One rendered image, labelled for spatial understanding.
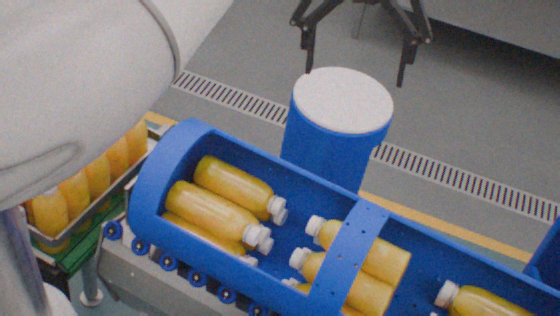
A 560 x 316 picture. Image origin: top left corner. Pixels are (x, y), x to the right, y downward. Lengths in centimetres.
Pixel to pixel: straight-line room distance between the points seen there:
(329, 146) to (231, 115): 158
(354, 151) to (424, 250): 45
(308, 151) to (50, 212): 71
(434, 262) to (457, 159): 197
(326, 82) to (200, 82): 167
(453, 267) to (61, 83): 113
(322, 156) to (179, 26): 133
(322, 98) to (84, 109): 141
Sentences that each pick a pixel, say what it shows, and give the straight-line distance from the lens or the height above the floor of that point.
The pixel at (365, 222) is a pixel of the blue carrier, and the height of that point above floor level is 123.
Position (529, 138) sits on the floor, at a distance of 372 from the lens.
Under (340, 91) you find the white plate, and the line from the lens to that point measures 186.
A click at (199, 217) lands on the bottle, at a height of 113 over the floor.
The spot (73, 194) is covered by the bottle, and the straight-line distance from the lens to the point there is 153.
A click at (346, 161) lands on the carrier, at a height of 93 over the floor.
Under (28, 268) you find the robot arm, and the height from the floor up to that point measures 151.
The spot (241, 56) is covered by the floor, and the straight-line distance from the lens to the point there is 370.
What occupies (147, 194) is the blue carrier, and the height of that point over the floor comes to 117.
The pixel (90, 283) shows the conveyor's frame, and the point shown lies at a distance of 249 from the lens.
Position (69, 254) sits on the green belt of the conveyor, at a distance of 159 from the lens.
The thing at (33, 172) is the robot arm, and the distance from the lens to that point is 45.
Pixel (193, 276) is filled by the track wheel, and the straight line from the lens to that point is 146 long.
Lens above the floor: 216
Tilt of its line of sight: 44 degrees down
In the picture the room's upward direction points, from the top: 11 degrees clockwise
